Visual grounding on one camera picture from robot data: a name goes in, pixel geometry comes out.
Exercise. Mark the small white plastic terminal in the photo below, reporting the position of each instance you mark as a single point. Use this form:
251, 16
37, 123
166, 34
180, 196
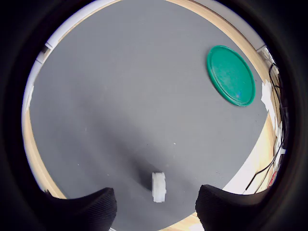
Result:
158, 187

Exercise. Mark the round green lid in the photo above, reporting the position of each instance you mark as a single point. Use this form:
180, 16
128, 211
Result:
231, 75

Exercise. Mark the dark grey mat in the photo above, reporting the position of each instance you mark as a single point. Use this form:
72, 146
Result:
134, 96

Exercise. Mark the white tape piece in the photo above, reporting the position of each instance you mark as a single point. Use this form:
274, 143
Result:
265, 96

